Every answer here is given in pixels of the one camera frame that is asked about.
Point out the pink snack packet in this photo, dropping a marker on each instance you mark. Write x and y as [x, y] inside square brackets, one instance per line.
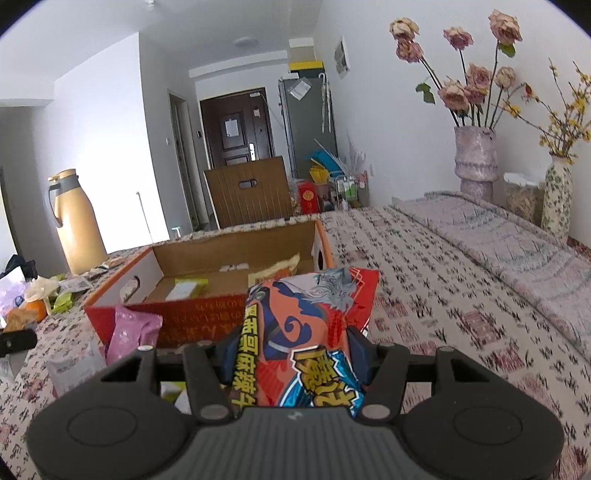
[131, 332]

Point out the paper note on refrigerator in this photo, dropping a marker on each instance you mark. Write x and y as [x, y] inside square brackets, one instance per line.
[298, 89]

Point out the floral ceramic vase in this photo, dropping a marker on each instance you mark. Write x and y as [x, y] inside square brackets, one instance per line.
[556, 198]

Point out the yellow orange snack packet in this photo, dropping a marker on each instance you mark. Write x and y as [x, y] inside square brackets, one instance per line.
[274, 270]

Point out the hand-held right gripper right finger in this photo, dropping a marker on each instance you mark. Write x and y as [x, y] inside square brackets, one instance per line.
[360, 357]

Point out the purple white plastic bag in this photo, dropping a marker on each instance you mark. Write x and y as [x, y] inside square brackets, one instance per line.
[11, 293]

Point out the yellow thermos jug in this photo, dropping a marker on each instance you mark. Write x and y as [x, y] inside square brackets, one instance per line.
[78, 221]

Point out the paper sheet on door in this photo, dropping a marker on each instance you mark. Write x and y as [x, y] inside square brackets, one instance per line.
[231, 127]

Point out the grey patterned blanket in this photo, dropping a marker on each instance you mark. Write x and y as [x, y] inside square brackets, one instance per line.
[498, 258]

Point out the red blue snack packet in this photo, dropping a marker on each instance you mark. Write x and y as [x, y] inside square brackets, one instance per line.
[304, 332]

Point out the yellow bag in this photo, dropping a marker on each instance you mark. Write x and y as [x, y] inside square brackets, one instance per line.
[318, 174]

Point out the small white snack packet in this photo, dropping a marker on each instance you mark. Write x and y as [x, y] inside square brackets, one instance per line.
[76, 284]

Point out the yellow black box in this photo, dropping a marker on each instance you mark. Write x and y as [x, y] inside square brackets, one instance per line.
[305, 68]

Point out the yellow blossom branches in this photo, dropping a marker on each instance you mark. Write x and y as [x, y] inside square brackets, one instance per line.
[565, 115]

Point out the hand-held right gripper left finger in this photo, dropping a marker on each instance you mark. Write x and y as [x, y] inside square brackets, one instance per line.
[226, 364]

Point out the dark brown door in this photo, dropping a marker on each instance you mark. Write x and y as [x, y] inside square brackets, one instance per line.
[238, 147]

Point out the dried rose bouquet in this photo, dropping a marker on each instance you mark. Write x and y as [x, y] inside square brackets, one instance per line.
[461, 78]

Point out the brown snack packet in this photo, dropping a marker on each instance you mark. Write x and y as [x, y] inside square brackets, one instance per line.
[107, 264]

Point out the red gift box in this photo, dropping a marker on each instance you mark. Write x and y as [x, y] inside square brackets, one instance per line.
[308, 197]

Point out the green white snack packet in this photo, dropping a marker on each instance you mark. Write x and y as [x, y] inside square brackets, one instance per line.
[184, 288]
[171, 394]

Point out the white umbrella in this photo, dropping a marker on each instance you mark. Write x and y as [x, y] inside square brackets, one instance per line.
[325, 101]

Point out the grey refrigerator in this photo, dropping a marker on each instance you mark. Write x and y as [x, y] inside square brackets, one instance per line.
[304, 129]

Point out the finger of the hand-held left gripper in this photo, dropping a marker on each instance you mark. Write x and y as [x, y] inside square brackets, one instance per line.
[18, 342]

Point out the red cardboard box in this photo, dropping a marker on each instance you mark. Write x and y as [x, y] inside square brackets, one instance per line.
[194, 318]

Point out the clear jar of cereal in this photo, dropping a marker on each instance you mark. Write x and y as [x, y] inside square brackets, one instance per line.
[524, 198]

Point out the black bag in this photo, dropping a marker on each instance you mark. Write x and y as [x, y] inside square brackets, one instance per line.
[18, 265]

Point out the pink textured vase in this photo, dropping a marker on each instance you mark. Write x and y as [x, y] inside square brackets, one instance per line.
[475, 161]

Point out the ceiling lamp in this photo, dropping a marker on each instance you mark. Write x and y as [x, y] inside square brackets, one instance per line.
[245, 42]

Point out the orange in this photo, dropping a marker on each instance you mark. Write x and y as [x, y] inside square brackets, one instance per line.
[36, 310]

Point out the cream crumpled bag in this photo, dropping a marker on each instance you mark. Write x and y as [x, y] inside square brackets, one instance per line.
[41, 287]

